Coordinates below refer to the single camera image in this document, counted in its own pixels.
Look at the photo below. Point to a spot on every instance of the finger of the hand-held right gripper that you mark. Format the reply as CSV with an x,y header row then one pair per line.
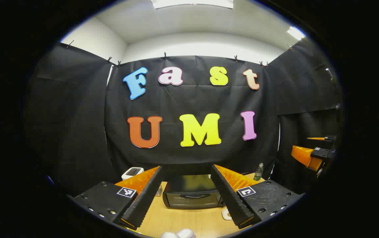
x,y
303,155
321,138

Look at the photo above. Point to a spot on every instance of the black backdrop cloth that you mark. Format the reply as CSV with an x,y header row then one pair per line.
x,y
77,132

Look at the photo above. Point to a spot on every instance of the black electric oven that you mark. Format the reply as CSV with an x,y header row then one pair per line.
x,y
189,196

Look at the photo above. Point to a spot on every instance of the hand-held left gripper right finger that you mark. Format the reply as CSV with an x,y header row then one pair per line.
x,y
229,198

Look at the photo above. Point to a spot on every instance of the rectangular ceiling light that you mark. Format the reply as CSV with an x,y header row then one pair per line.
x,y
192,3
295,33

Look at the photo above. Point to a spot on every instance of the white toaster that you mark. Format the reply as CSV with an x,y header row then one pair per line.
x,y
132,172

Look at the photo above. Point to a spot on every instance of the white rectangular plate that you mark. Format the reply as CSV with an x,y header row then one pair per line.
x,y
225,214

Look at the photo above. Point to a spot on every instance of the clear plastic water bottle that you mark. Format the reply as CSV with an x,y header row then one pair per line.
x,y
258,172

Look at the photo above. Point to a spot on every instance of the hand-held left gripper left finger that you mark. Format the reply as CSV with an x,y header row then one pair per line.
x,y
143,201

